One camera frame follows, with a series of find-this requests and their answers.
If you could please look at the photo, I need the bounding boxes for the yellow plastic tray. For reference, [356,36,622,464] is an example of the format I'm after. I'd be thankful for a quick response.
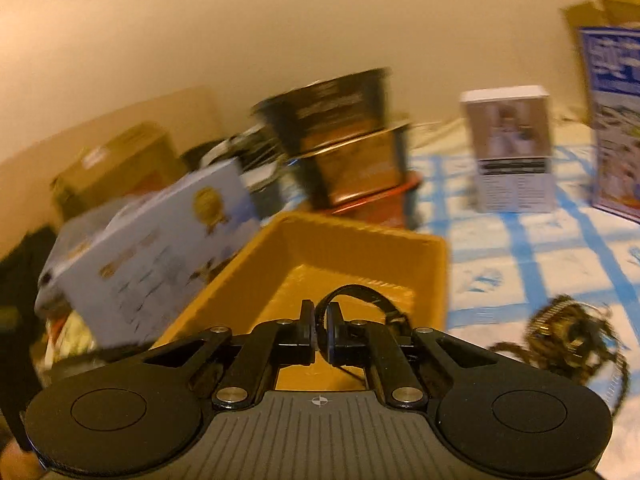
[150,210,451,393]

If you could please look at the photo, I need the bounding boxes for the pile of chain jewelry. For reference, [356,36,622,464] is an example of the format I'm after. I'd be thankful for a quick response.
[487,294,631,416]

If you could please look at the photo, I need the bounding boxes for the white box with photo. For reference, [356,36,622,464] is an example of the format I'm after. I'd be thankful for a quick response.
[459,84,557,213]

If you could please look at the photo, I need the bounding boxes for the open cardboard box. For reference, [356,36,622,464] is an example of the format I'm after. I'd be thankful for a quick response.
[559,0,640,31]

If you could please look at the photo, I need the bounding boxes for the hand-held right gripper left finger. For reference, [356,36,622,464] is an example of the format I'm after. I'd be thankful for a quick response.
[142,300,318,411]

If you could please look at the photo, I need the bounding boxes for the blue white checked cloth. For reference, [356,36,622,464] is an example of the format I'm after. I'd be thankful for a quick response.
[280,110,640,480]

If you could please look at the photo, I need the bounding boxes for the blue printed carton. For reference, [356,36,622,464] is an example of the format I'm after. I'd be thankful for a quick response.
[577,25,640,223]

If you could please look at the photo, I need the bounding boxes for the stack of black instant bowls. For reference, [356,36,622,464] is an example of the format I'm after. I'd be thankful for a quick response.
[250,66,393,158]

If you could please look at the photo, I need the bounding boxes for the red flat box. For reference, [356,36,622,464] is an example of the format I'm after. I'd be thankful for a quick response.
[330,175,426,231]

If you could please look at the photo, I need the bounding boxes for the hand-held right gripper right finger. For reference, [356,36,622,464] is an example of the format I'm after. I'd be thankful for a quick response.
[324,304,501,409]

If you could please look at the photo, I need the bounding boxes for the white blue box gold medal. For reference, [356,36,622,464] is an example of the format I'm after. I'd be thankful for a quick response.
[35,157,261,348]

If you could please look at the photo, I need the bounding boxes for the large tan cardboard box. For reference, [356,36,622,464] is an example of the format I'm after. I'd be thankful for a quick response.
[0,85,226,261]

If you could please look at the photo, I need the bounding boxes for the black gold box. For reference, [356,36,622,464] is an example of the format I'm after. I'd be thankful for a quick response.
[292,122,413,208]

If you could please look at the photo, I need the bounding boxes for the tangled cables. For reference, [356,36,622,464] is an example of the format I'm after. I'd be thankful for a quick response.
[185,127,291,201]

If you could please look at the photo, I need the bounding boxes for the black band bracelet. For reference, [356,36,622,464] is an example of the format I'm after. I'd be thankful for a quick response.
[316,284,413,341]

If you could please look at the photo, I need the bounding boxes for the brown cardboard box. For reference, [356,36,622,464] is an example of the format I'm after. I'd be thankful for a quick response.
[50,122,188,221]

